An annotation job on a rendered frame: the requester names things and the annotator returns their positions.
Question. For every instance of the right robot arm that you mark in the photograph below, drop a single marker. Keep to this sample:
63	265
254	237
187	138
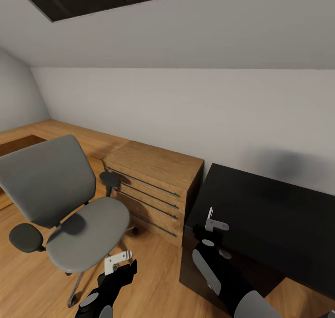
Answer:
240	298

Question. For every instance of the bookcase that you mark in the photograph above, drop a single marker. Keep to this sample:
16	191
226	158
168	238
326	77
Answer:
47	130
96	145
11	140

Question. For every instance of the swivel chair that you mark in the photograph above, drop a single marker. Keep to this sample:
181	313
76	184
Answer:
48	181

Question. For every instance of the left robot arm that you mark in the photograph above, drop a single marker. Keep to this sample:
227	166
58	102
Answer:
99	303

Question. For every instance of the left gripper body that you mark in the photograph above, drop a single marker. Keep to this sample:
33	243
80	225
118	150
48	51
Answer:
121	277

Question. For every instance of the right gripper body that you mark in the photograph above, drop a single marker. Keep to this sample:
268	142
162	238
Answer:
216	235

